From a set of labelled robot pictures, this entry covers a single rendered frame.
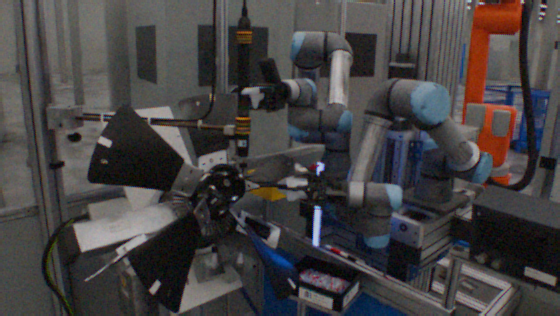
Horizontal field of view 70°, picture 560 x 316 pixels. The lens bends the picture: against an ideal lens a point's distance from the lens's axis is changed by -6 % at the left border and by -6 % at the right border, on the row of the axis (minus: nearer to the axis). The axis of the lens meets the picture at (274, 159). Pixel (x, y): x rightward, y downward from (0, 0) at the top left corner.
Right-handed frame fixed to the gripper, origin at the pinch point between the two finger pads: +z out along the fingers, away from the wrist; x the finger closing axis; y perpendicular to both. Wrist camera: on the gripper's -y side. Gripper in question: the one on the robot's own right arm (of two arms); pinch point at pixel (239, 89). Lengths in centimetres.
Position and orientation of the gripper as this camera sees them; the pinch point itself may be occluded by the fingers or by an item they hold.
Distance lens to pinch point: 121.0
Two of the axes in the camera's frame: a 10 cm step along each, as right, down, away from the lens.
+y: -0.3, 9.6, 2.7
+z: -6.1, 1.9, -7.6
